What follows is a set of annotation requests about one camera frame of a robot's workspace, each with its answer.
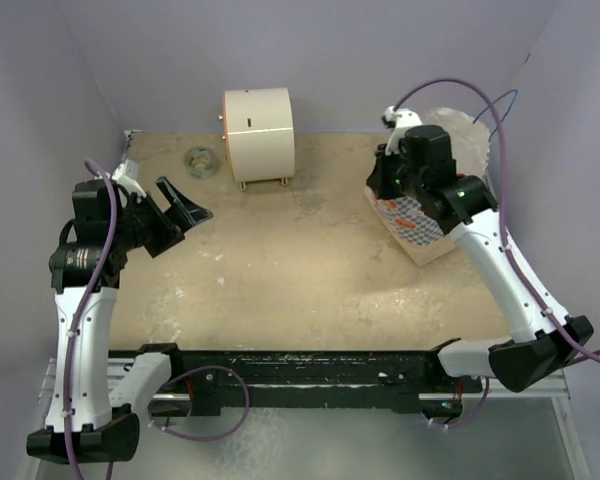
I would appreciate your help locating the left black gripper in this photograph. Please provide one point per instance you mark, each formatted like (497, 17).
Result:
(180, 214)

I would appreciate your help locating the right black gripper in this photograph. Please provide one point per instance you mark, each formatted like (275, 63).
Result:
(376, 180)

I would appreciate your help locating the blue checkered paper bag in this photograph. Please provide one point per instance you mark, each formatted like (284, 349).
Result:
(418, 235)

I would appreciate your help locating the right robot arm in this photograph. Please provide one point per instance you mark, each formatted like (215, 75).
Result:
(543, 337)

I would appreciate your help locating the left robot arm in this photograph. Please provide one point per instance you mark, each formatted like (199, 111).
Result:
(87, 422)

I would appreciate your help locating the clear tape roll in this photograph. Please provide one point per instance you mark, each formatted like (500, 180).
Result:
(201, 162)

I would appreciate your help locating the white cylindrical box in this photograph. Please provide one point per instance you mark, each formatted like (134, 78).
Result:
(259, 135)

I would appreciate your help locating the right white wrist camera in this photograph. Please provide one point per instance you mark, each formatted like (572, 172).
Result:
(398, 121)

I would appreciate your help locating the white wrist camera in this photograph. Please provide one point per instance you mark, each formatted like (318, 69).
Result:
(126, 176)
(398, 121)

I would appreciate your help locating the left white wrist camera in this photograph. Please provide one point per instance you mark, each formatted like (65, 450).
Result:
(126, 176)

